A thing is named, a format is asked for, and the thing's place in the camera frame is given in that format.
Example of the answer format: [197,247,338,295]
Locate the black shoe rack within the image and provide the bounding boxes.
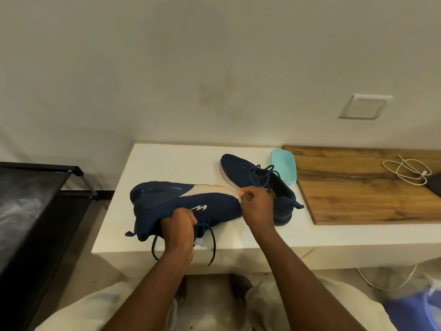
[0,161,115,331]

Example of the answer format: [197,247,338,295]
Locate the white shorts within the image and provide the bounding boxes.
[34,277,397,331]

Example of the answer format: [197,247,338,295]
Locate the person's left forearm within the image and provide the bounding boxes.
[100,251,195,331]

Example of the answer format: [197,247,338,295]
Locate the person's left foot grey sock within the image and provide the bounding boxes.
[174,275,188,304]

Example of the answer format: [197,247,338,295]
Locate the person's left hand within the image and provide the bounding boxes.
[160,207,199,264]

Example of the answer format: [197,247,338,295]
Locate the person's foot grey sock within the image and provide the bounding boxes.
[229,274,255,304]
[174,275,188,304]

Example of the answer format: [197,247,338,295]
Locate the coiled white charging cable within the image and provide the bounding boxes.
[381,154,432,186]

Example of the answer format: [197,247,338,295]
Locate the blue plastic bag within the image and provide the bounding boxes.
[383,287,441,331]

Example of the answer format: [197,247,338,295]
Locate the white wall switch plate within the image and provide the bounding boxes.
[338,94,393,120]

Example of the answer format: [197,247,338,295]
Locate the person's right forearm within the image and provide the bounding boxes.
[254,225,369,331]

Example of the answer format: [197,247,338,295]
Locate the black device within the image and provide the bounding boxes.
[425,172,441,199]

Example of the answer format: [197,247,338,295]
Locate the person's right foot grey sock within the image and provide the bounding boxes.
[229,274,255,304]

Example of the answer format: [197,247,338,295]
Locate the white floor cable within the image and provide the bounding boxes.
[356,263,418,292]

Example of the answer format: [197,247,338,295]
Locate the brown wooden board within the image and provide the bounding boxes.
[282,144,441,226]

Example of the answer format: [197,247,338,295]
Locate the person's right hand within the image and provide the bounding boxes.
[238,186,276,233]

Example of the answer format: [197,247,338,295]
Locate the light blue plastic container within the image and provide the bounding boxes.
[270,148,298,187]

